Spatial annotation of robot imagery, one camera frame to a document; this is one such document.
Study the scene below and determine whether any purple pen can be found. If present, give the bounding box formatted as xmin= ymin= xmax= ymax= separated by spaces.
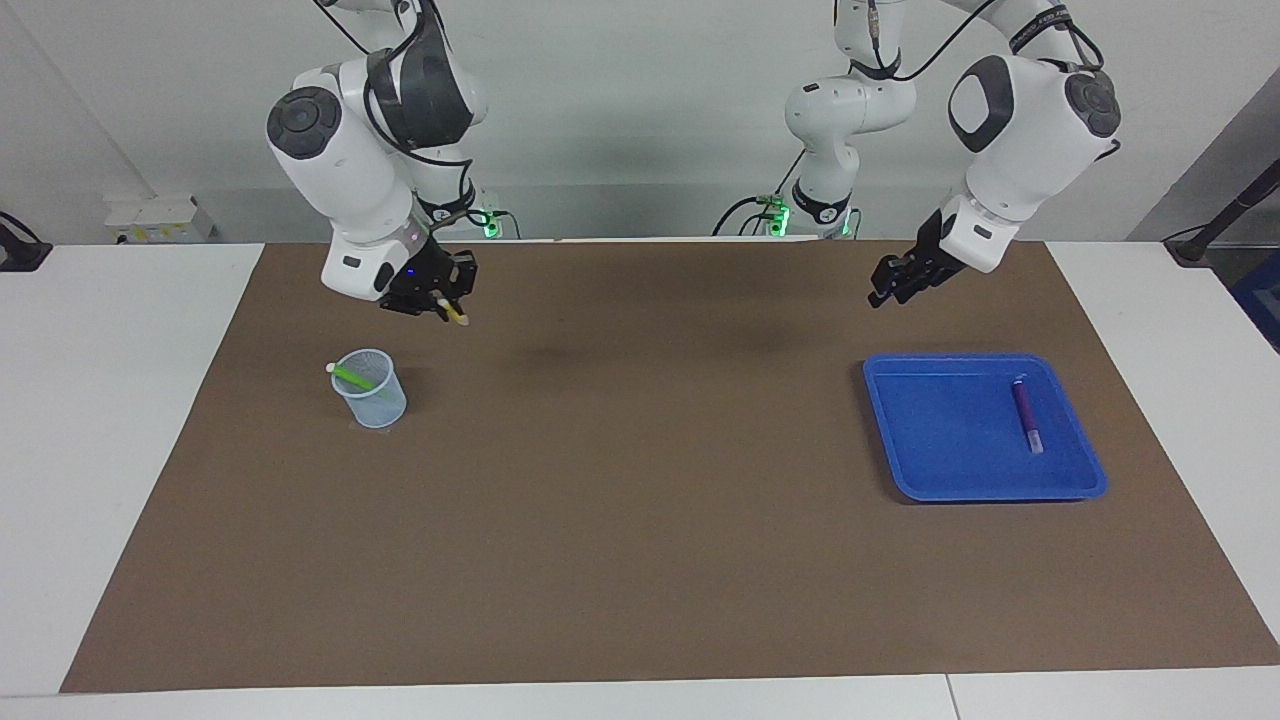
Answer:
xmin=1009 ymin=373 xmax=1045 ymax=455

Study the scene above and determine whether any translucent plastic cup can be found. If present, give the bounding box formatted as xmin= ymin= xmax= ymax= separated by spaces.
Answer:
xmin=331 ymin=348 xmax=409 ymax=430

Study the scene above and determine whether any blue plastic tray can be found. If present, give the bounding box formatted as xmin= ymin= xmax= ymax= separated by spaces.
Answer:
xmin=862 ymin=352 xmax=1110 ymax=503

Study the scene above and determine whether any white power strip box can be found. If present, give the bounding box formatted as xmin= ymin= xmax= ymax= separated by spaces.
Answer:
xmin=104 ymin=194 xmax=217 ymax=245

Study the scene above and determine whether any brown table mat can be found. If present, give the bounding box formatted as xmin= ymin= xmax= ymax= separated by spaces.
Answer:
xmin=60 ymin=238 xmax=1280 ymax=694

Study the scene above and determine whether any black stand pole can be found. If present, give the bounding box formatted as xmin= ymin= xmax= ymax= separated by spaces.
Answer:
xmin=1164 ymin=158 xmax=1280 ymax=267

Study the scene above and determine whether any blue box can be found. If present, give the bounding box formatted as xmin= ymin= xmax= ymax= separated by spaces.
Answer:
xmin=1228 ymin=250 xmax=1280 ymax=354

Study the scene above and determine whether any black base cable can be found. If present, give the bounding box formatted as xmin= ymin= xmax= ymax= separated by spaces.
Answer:
xmin=711 ymin=145 xmax=807 ymax=239
xmin=382 ymin=194 xmax=523 ymax=243

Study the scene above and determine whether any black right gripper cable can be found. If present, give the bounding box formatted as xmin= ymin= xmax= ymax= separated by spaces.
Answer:
xmin=312 ymin=0 xmax=479 ymax=233

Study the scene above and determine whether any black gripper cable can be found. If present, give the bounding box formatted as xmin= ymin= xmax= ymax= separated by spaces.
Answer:
xmin=312 ymin=0 xmax=479 ymax=233
xmin=865 ymin=0 xmax=1121 ymax=166

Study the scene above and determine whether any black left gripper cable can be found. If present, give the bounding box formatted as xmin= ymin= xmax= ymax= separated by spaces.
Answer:
xmin=865 ymin=0 xmax=1121 ymax=166

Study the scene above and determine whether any black desk mount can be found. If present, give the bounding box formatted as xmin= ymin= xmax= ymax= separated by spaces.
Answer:
xmin=0 ymin=211 xmax=54 ymax=273

